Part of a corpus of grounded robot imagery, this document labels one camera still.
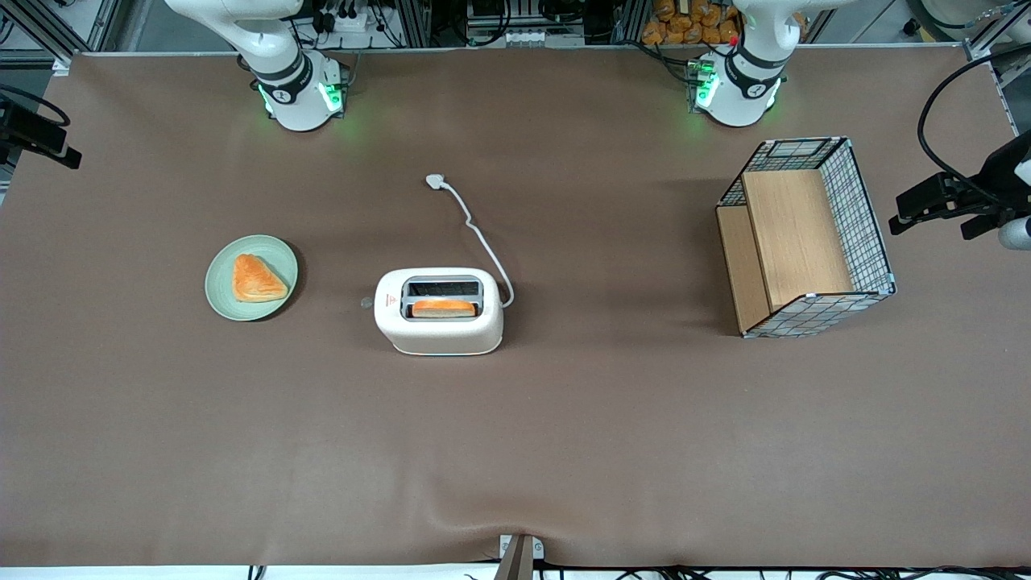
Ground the wooden step shelf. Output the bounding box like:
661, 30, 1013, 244
717, 169, 855, 335

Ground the toast slice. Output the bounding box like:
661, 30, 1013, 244
412, 299, 476, 318

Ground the white toaster power cable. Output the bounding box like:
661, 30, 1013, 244
425, 173, 516, 309

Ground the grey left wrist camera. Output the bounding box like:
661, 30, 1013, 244
997, 214, 1031, 251

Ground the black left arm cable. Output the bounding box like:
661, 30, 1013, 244
917, 44, 1031, 202

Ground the white two-slot toaster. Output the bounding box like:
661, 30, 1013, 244
374, 267, 505, 356

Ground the white power strip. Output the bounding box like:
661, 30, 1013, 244
318, 6, 371, 33

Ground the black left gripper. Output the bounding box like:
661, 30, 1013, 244
889, 133, 1031, 241

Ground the aluminium frame profile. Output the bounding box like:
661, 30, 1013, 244
963, 0, 1031, 134
0, 0, 122, 65

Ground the pale green plate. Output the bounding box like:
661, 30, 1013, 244
205, 234, 299, 322

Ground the brown table mat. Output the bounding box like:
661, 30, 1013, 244
0, 44, 1031, 569

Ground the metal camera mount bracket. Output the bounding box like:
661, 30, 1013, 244
493, 534, 545, 580

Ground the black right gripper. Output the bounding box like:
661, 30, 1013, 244
0, 101, 83, 170

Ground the triangular orange pastry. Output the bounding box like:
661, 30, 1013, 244
232, 254, 289, 304

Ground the wire mesh basket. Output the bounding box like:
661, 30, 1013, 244
715, 137, 896, 339

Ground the bag of bread rolls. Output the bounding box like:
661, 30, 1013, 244
642, 0, 742, 46

